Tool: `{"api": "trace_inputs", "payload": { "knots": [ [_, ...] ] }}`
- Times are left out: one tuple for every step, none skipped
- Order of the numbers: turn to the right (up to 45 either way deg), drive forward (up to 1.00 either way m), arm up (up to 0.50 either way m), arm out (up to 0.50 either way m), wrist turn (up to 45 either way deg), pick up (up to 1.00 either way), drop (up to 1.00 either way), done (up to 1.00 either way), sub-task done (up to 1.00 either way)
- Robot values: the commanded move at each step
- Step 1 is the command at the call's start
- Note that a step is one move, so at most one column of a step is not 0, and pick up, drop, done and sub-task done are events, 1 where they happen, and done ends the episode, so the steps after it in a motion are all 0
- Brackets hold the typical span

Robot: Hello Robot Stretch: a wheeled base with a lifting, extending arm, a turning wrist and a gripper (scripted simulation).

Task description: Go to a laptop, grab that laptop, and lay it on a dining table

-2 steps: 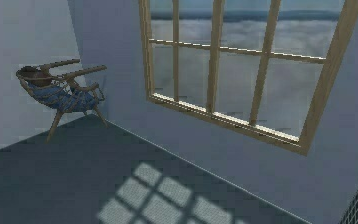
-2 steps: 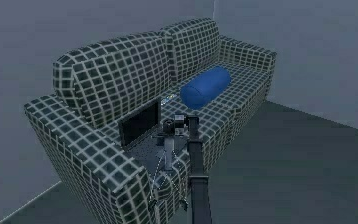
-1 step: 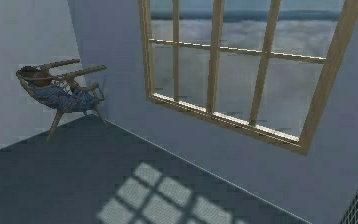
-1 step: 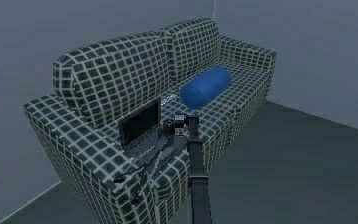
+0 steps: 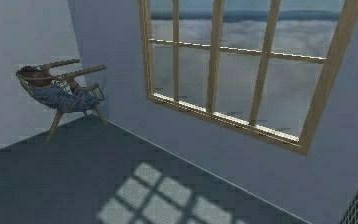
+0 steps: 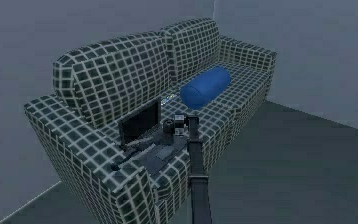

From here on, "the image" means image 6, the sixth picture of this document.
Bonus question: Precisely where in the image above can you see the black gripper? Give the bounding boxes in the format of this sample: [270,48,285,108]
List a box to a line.
[110,118,176,172]

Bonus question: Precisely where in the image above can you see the black laptop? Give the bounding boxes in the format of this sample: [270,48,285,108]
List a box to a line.
[117,97,190,176]

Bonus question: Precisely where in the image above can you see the small colourful remote control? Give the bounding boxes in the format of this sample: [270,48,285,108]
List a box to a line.
[160,93,178,105]

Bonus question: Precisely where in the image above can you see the dark green checked sofa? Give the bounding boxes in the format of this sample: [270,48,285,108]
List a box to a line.
[23,17,277,224]

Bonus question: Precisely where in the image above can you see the blue bolster pillow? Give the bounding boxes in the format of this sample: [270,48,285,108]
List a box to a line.
[179,65,233,111]

